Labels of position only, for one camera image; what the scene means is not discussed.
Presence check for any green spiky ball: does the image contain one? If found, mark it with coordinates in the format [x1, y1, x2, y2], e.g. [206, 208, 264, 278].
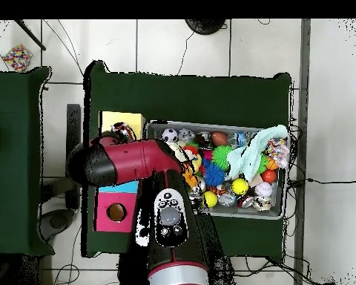
[211, 145, 234, 171]

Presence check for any black rod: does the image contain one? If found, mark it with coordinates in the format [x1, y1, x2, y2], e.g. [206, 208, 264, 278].
[14, 19, 47, 51]

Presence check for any wooden box with three holes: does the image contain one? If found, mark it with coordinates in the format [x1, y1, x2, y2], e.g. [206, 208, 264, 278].
[93, 111, 146, 233]

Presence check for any orange ball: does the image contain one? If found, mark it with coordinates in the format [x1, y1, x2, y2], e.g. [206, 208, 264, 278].
[260, 168, 277, 183]

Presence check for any yellow ball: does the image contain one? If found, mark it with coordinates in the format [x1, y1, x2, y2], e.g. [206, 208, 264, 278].
[202, 191, 218, 208]
[231, 177, 249, 196]

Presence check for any white baseball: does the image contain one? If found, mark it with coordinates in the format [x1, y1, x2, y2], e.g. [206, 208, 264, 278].
[254, 181, 274, 198]

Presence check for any grey rounded object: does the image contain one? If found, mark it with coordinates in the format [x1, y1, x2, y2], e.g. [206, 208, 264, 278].
[36, 208, 76, 242]

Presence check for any thin black cable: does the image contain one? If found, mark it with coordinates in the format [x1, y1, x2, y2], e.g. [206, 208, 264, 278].
[306, 177, 356, 185]

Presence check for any mint green cloth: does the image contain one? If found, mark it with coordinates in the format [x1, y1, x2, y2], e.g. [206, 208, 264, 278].
[225, 124, 289, 183]

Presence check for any colourful patterned cloth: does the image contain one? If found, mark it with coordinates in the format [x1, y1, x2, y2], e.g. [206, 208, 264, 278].
[1, 43, 33, 73]
[265, 137, 290, 169]
[110, 121, 136, 141]

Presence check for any black round object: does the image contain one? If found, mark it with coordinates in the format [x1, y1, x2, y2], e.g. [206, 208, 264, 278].
[184, 19, 228, 36]

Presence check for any blue spiky ball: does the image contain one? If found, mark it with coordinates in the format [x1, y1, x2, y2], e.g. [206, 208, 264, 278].
[202, 161, 227, 188]

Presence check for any silver mesh bin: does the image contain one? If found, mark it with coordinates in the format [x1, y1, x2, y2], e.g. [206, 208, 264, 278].
[146, 119, 287, 221]

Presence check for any small brown football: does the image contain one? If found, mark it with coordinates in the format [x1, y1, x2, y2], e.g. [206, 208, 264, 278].
[211, 131, 229, 147]

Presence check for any small soccer ball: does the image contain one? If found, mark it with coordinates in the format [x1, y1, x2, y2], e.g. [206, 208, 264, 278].
[160, 128, 179, 143]

